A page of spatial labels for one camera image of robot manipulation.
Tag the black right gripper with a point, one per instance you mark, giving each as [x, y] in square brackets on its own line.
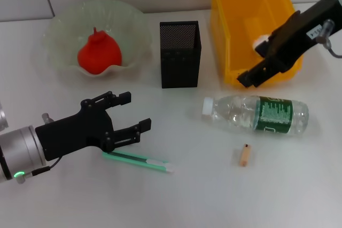
[299, 35]

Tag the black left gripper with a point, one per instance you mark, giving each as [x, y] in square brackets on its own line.
[77, 134]

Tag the white paper ball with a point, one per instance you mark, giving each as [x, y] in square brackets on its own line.
[259, 40]

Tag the clear bottle with green label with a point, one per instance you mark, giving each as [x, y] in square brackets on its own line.
[240, 113]

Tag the green utility knife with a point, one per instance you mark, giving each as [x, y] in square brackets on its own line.
[139, 160]

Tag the black mesh pen holder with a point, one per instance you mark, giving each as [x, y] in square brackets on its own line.
[179, 59]

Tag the pale green glass fruit plate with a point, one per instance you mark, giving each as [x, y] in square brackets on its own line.
[66, 25]

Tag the yellow plastic bin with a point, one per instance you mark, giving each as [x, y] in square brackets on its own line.
[240, 11]

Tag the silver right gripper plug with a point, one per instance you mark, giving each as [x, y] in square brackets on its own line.
[327, 29]

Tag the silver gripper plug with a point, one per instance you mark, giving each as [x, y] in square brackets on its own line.
[327, 29]
[46, 118]

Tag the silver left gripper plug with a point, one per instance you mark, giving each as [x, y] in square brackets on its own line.
[46, 118]

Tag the small beige wooden peg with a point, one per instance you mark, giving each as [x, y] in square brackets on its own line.
[244, 156]

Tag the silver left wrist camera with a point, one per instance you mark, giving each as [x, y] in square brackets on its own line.
[2, 118]

